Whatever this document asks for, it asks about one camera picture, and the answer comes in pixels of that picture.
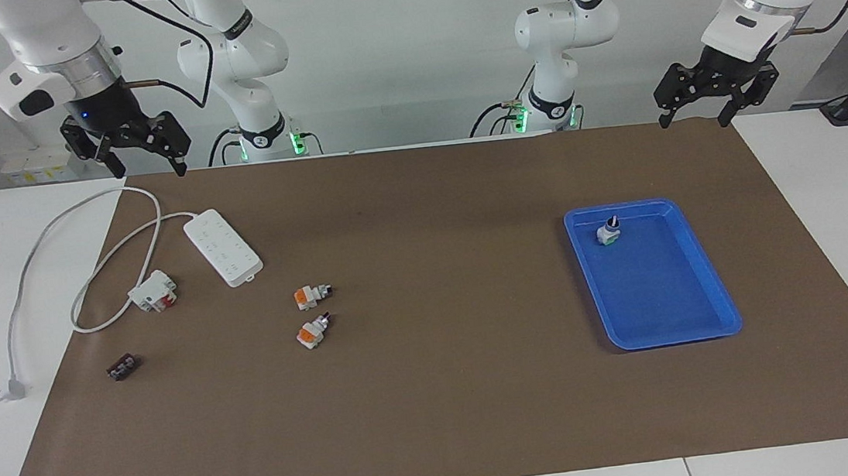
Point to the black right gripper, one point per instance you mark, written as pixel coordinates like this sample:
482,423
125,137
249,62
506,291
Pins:
108,109

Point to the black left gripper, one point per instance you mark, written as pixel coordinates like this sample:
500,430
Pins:
734,60

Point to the orange white selector switch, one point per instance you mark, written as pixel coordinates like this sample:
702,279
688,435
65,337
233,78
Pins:
307,297
310,334

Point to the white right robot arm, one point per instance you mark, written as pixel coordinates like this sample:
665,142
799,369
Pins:
46,33

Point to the white background boxes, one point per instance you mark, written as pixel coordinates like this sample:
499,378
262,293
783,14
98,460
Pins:
36,165

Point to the white power strip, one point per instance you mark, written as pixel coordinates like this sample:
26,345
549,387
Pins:
223,247

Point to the white red circuit breaker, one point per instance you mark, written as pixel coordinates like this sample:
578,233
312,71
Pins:
151,291

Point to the blue plastic tray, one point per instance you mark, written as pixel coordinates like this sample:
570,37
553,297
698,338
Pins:
662,285

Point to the small dark terminal block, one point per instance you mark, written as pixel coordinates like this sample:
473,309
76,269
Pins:
124,368

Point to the brown table mat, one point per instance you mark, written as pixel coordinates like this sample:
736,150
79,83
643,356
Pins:
446,391

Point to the white black-knob selector switch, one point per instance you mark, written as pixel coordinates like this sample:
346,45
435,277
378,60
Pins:
608,233

